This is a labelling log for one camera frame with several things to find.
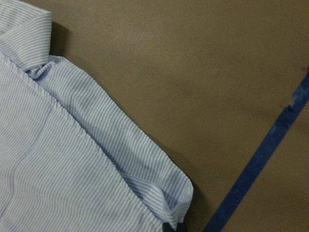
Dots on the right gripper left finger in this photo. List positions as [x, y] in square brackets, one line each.
[166, 227]

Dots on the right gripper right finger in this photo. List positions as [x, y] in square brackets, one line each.
[181, 227]

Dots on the blue striped button shirt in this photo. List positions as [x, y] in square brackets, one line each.
[70, 159]

